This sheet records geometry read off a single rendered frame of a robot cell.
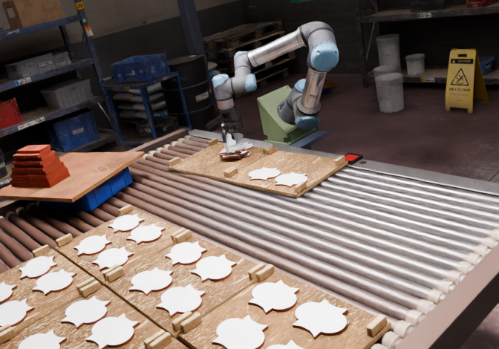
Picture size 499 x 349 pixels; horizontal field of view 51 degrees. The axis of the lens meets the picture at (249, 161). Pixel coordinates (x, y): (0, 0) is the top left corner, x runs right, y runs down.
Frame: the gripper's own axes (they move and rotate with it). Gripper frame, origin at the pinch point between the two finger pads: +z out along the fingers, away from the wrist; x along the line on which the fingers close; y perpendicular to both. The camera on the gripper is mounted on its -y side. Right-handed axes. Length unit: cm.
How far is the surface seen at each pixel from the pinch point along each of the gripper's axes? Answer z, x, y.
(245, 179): 5.0, -26.0, 15.5
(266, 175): 4.1, -24.9, 25.1
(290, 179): 4.1, -29.7, 36.8
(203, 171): 5.0, -15.7, -9.2
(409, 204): 7, -48, 84
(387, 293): 7, -98, 81
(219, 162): 5.0, -5.9, -4.8
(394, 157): 99, 216, 52
